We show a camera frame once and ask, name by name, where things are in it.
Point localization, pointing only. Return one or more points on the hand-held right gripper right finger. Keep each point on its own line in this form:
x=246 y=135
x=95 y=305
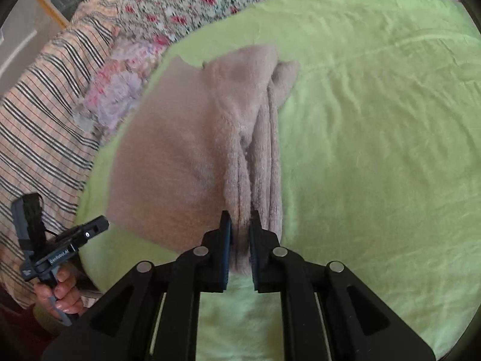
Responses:
x=255 y=257

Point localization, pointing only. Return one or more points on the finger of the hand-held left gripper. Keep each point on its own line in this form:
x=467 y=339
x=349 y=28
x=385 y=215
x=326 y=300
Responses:
x=90 y=230

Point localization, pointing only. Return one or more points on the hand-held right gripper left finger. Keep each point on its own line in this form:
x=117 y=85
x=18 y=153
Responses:
x=226 y=257

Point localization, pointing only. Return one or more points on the beige knit sweater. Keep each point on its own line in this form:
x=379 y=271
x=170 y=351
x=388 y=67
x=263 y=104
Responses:
x=180 y=158

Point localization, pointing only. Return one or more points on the person's left hand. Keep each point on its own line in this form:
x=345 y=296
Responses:
x=67 y=297

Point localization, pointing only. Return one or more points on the plaid striped blanket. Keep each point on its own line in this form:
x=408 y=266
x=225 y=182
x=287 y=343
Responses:
x=45 y=120

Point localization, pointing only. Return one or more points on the ruffled floral pillow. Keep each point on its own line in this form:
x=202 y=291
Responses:
x=112 y=82

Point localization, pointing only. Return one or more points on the light green bed sheet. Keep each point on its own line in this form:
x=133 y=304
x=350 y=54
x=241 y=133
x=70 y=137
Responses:
x=375 y=139

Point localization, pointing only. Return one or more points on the pink floral quilt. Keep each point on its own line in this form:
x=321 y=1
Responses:
x=180 y=0

